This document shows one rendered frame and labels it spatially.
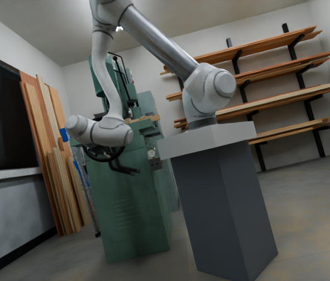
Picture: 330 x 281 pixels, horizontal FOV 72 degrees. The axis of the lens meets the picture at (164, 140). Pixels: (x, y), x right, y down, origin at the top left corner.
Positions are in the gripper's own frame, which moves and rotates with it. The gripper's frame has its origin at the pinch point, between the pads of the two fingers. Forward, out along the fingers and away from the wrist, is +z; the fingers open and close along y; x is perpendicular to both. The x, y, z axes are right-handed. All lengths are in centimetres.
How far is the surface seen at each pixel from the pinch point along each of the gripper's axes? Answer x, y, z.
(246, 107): -107, -157, 191
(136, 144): -11.5, -13.9, 21.9
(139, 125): -23.2, -19.1, 17.7
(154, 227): 42, -14, 41
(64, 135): -67, 70, 78
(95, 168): -2.5, 18.2, 25.4
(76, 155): -44, 61, 85
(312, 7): -263, -326, 184
